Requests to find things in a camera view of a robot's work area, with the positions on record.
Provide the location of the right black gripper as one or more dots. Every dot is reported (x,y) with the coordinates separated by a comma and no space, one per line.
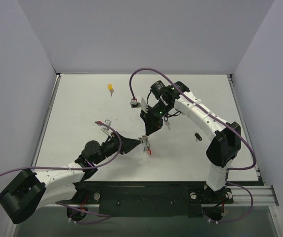
(151,118)

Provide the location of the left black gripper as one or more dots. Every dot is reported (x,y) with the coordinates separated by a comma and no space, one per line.
(119,143)

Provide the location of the keys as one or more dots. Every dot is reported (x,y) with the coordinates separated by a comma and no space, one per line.
(198,137)

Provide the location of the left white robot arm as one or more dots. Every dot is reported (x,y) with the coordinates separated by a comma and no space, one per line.
(30,190)

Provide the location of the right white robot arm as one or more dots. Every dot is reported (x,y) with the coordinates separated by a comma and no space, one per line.
(224,136)

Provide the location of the yellow tag key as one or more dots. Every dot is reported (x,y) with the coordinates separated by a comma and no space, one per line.
(110,88)

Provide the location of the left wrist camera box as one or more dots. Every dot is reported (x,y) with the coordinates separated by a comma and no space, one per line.
(105,126)

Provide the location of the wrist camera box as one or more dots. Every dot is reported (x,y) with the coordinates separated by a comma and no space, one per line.
(105,126)
(139,102)

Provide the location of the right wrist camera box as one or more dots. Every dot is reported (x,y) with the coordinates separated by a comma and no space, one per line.
(139,102)

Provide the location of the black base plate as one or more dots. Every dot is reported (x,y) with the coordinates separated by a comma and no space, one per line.
(155,209)

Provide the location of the aluminium frame rail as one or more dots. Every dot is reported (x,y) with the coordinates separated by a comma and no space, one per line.
(196,194)

